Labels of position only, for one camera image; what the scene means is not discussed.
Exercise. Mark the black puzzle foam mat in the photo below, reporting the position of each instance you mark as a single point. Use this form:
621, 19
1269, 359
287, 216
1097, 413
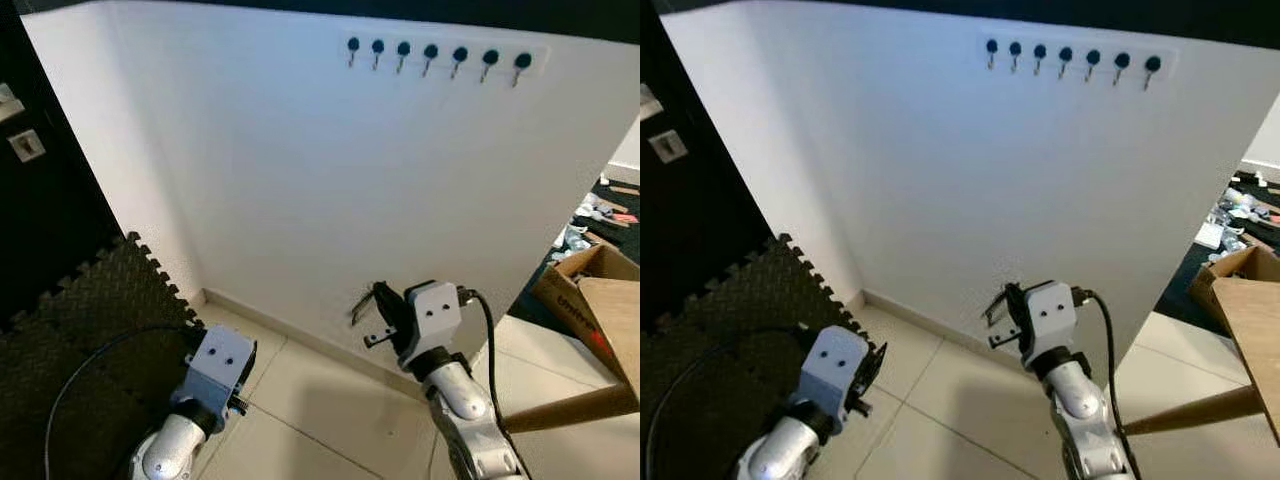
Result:
80, 330
720, 330

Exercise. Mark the black round wall hook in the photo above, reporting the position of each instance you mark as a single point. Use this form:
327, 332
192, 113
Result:
378, 47
353, 45
1121, 61
1153, 64
459, 55
1015, 48
403, 49
522, 62
490, 59
1040, 51
430, 52
1065, 54
1092, 57
991, 46

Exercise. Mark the cluttered black floor mat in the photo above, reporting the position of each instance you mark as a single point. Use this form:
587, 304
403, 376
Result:
520, 305
1200, 262

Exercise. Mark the pale blue left wrist camera mount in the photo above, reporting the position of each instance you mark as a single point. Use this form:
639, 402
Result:
835, 362
218, 360

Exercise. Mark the brown cardboard box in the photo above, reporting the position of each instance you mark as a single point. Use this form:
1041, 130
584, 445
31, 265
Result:
1225, 275
565, 290

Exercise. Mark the white partition panel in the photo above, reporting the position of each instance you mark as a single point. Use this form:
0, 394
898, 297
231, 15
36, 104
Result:
300, 200
950, 200

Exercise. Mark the white wall switch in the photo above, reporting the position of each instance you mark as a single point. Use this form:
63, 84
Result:
10, 103
649, 102

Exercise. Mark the white square wall plate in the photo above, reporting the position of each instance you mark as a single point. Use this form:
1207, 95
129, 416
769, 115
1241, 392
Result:
26, 146
667, 147

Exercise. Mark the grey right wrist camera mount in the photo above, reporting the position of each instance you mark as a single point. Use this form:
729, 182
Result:
1052, 318
435, 318

